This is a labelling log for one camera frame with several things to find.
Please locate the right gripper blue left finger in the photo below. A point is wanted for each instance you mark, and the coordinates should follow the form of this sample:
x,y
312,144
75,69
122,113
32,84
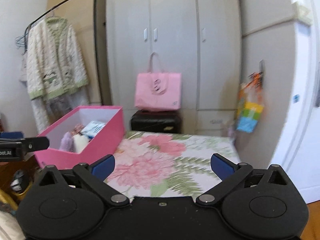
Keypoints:
x,y
93,176

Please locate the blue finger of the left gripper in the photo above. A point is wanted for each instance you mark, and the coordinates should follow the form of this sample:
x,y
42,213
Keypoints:
x,y
11,135
35,144

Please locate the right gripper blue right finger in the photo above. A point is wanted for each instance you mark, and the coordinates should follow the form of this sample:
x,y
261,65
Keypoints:
x,y
231,174

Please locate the purple plush toy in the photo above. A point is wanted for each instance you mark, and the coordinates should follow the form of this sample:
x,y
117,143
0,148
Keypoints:
x,y
67,143

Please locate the white panda plush ball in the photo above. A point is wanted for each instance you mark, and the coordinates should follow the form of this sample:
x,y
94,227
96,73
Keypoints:
x,y
80,142

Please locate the blue wet wipes pack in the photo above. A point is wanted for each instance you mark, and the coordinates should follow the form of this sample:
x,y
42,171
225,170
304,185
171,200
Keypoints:
x,y
92,129

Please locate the pink floral fabric scrunchie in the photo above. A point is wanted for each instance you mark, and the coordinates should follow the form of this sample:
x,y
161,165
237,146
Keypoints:
x,y
77,129

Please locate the pink cardboard shoe box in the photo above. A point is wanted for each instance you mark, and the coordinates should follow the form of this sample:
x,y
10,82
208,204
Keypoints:
x,y
104,143

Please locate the floral tablecloth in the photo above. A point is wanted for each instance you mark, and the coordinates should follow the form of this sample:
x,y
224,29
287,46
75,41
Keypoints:
x,y
167,165

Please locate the colourful paper gift bag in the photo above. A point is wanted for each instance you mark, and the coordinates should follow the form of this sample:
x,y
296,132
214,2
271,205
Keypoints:
x,y
250,103

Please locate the white door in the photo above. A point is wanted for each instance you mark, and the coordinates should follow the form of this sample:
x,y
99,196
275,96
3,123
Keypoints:
x,y
297,150

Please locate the black suitcase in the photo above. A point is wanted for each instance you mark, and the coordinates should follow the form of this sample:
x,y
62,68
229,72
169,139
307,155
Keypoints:
x,y
157,122

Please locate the cream green knit cardigan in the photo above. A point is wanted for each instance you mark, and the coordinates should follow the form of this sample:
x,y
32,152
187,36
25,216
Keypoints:
x,y
57,79

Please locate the pink tote bag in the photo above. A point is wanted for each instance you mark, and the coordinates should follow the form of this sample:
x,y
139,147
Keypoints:
x,y
158,91

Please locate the black clothes rack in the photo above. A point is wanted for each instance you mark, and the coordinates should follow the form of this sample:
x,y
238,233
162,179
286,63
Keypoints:
x,y
87,18

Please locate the grey wardrobe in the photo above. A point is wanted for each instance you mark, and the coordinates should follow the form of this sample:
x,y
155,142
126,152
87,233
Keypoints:
x,y
201,39

